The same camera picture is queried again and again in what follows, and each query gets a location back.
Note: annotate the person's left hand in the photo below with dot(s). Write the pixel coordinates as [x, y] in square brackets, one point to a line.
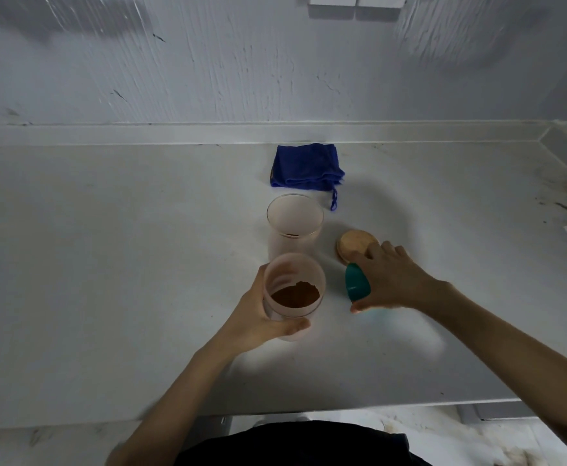
[244, 325]

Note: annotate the person's right hand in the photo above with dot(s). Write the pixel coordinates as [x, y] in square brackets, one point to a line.
[397, 281]

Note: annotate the person's right thumb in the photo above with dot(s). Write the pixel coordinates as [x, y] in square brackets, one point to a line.
[361, 304]

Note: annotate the person's left thumb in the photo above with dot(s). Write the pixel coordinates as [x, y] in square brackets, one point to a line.
[288, 328]

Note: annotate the person's right middle finger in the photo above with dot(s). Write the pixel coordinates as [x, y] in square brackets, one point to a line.
[374, 251]

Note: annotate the person's right little finger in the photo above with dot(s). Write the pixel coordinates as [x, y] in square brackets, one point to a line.
[401, 252]

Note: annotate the teal plastic scoop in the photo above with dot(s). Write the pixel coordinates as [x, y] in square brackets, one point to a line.
[357, 283]

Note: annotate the frosted glass jar with powder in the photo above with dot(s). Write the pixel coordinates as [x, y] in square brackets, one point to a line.
[294, 274]

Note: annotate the person's left forearm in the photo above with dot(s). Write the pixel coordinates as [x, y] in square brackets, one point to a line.
[176, 402]

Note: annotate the person's right forearm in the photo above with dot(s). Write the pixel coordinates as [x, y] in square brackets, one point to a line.
[511, 354]

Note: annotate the round wooden lid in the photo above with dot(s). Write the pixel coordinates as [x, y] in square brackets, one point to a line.
[353, 243]

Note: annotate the brown powder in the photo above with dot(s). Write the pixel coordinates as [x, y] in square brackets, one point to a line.
[297, 296]

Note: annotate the empty frosted glass jar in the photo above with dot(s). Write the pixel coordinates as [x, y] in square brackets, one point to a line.
[294, 223]

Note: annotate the blue folded cloth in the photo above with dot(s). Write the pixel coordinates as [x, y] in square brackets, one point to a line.
[306, 165]

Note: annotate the person's dark clothing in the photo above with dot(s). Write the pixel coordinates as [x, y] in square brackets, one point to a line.
[302, 446]

